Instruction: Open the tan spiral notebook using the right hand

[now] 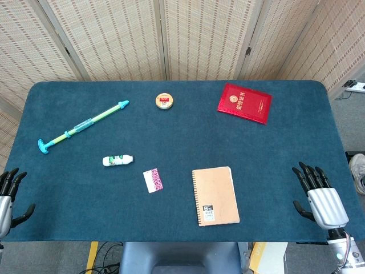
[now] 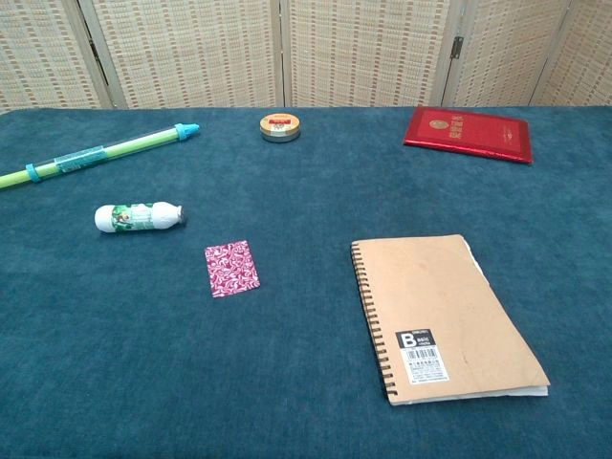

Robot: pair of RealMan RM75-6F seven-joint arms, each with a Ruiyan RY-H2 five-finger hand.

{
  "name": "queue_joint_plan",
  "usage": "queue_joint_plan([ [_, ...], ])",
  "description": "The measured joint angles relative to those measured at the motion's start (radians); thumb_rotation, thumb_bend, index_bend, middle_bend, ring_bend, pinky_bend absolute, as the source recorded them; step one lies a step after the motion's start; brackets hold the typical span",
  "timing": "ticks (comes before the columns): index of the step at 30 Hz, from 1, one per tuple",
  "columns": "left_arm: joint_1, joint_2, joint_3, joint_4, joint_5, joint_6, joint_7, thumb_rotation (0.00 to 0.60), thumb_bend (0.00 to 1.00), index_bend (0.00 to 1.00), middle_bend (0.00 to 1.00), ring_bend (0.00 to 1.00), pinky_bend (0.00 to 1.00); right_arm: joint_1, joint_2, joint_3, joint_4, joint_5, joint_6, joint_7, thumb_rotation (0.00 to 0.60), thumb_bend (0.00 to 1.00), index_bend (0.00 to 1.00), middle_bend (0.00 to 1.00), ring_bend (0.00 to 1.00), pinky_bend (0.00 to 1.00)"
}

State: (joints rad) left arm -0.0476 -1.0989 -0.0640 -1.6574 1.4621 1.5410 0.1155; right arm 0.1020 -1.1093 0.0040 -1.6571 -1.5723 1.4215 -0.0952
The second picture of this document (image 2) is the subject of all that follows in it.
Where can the red certificate booklet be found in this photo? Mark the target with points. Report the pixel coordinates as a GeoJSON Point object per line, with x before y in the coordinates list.
{"type": "Point", "coordinates": [468, 134]}

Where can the woven folding screen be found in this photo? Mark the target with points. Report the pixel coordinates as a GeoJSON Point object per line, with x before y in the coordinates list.
{"type": "Point", "coordinates": [191, 48]}

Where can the kraft spiral notebook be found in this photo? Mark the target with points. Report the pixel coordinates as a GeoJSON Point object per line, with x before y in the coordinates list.
{"type": "Point", "coordinates": [444, 296]}

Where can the blue velvet table cloth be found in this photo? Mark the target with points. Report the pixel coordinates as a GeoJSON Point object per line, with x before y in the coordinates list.
{"type": "Point", "coordinates": [287, 358]}

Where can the small white bottle green label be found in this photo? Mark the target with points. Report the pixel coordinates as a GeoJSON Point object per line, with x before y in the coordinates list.
{"type": "Point", "coordinates": [138, 217]}

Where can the maroon patterned card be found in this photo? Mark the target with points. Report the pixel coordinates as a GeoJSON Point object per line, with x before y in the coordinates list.
{"type": "Point", "coordinates": [232, 269]}

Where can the round gold tin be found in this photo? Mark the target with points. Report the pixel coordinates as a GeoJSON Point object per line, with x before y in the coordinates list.
{"type": "Point", "coordinates": [280, 128]}

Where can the green and blue syringe toy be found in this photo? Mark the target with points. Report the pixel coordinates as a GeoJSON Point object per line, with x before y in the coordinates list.
{"type": "Point", "coordinates": [143, 141]}

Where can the metal screen hinge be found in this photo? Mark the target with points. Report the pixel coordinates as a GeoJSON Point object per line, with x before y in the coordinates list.
{"type": "Point", "coordinates": [458, 48]}

